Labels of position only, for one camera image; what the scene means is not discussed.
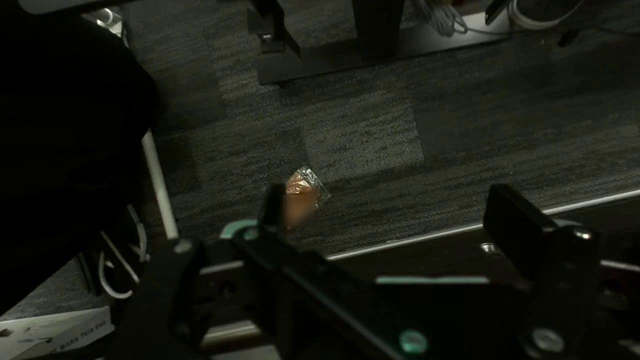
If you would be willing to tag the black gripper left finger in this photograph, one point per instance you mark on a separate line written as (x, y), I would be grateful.
(274, 208)

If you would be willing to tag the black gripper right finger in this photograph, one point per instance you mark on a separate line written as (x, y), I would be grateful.
(522, 230)

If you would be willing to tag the orange plastic wrapper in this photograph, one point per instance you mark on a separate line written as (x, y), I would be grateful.
(303, 197)

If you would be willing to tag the white bar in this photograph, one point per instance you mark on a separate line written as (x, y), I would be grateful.
(160, 187)

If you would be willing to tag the black desk leg base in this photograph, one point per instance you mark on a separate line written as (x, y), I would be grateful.
(373, 37)

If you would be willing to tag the white paper box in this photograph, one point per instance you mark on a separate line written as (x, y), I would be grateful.
(51, 330)

